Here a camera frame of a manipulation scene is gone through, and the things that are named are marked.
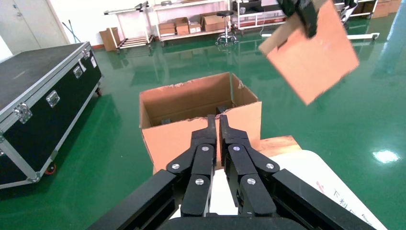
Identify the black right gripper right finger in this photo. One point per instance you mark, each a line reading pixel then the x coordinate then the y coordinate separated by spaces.
pixel 241 158

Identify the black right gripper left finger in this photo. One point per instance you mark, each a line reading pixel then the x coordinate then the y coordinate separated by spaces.
pixel 203 158

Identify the wooden board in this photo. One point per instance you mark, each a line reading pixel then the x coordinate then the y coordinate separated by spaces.
pixel 279 146

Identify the big open cardboard box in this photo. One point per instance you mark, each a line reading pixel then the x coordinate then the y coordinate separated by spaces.
pixel 165 139

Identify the flat leaning cardboard box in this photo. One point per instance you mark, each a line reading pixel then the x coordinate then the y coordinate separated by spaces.
pixel 109 39

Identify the acrylic sign with Chinese text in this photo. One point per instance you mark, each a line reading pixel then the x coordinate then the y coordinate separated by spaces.
pixel 344 203

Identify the white equipment rack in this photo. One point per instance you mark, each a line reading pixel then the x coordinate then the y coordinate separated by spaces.
pixel 263 14

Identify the black equipment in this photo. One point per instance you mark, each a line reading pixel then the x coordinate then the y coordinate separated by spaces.
pixel 250 5

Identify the stacked cardboard boxes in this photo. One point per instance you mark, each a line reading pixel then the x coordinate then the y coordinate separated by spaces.
pixel 380 8

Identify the white wheeled rack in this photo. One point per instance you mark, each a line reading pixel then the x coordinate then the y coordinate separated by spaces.
pixel 364 35

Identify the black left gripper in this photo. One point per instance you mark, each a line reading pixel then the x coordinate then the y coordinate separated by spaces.
pixel 290 7

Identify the black wheeled stool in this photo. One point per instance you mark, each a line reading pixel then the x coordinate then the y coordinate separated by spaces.
pixel 225 13

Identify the black flight case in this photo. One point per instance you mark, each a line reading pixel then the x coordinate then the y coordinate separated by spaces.
pixel 47 104

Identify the grey double door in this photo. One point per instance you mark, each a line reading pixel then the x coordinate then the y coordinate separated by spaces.
pixel 31 22

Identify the large cardboard box on shelf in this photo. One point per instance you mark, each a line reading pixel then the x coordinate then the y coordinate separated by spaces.
pixel 213 22

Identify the metal platform trolley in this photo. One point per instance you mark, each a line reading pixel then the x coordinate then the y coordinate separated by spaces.
pixel 134 41

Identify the small cardboard box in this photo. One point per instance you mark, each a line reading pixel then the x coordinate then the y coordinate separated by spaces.
pixel 317 63

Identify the white shelf rack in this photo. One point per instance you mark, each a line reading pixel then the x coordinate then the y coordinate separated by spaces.
pixel 190 5

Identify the white power strip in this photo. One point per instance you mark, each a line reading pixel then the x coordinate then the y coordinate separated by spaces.
pixel 267 35

